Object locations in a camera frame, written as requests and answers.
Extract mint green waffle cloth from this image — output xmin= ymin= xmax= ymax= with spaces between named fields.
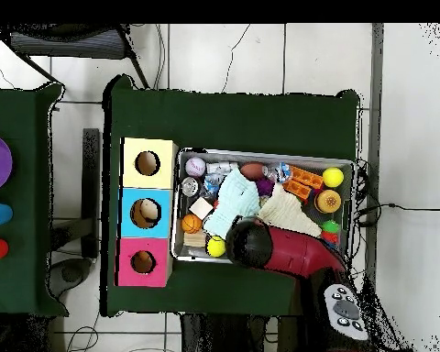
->
xmin=203 ymin=168 xmax=261 ymax=239

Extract cream waffle cloth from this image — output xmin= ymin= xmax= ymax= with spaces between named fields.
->
xmin=258 ymin=182 xmax=323 ymax=237

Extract silver mesh bin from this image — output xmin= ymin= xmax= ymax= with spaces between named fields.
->
xmin=170 ymin=147 xmax=357 ymax=270

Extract wooden box with three holes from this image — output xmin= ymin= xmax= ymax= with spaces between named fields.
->
xmin=115 ymin=137 xmax=180 ymax=288

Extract plain wooden cube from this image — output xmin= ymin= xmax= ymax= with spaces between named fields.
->
xmin=188 ymin=197 xmax=215 ymax=220

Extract white baseball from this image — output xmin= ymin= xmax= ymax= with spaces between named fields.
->
xmin=184 ymin=156 xmax=207 ymax=179

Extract small orange basketball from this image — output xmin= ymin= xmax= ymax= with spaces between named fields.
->
xmin=181 ymin=213 xmax=203 ymax=235

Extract yellow smiley ball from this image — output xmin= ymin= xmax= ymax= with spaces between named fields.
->
xmin=205 ymin=235 xmax=227 ymax=259

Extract crushed bottle with blue label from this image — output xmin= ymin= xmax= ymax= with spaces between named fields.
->
xmin=261 ymin=161 xmax=292 ymax=184

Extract dark green table cloth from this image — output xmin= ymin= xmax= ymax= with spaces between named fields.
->
xmin=102 ymin=74 xmax=360 ymax=324
xmin=0 ymin=82 xmax=69 ymax=317

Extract orange plastic toy tray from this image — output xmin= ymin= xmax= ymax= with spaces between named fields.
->
xmin=280 ymin=164 xmax=325 ymax=202

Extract toy burger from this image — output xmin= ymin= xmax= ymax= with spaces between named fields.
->
xmin=313 ymin=189 xmax=343 ymax=215

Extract plain yellow ball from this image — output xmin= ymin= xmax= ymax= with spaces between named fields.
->
xmin=321 ymin=167 xmax=345 ymax=189

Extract black speckled bar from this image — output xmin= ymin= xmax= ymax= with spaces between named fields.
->
xmin=81 ymin=127 xmax=101 ymax=259

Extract grey rounded floor base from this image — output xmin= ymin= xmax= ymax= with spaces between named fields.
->
xmin=47 ymin=258 xmax=93 ymax=299

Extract grey mesh chair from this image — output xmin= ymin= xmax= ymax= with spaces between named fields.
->
xmin=0 ymin=23 xmax=151 ymax=89

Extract black cable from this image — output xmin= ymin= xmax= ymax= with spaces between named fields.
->
xmin=355 ymin=202 xmax=440 ymax=221

